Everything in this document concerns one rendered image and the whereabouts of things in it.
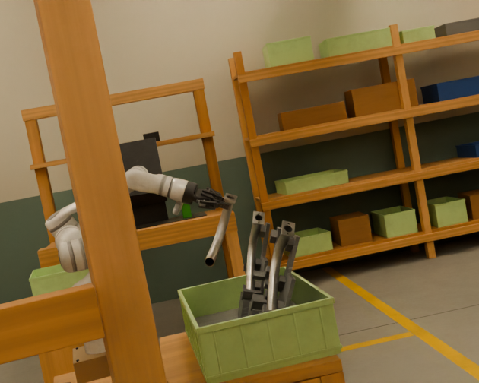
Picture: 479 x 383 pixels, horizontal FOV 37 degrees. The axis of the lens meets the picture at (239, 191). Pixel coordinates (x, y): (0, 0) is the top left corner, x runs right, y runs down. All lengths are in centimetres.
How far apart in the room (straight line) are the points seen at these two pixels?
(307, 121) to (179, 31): 154
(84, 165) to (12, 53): 599
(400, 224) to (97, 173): 580
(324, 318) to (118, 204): 103
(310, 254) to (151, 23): 267
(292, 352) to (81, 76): 117
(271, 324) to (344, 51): 490
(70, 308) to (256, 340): 97
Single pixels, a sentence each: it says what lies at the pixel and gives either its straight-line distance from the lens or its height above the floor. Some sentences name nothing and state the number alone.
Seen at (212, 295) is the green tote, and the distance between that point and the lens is 271.
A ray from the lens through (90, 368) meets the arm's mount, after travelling 213.
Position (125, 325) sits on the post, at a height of 119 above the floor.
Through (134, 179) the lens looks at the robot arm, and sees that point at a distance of 238.
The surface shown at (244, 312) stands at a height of 88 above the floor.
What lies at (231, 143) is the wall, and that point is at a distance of 712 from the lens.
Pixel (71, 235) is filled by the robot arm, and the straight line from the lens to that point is 226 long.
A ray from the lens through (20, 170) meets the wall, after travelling 719.
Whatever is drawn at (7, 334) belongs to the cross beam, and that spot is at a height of 123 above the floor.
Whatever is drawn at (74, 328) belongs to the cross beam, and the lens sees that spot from 126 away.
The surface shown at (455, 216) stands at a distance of 714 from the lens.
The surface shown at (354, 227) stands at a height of 42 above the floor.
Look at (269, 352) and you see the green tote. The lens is 216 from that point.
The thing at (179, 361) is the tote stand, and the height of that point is 79.
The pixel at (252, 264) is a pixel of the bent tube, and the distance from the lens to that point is 256.
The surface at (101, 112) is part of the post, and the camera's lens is 130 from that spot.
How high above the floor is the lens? 148
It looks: 5 degrees down
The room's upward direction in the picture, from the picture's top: 11 degrees counter-clockwise
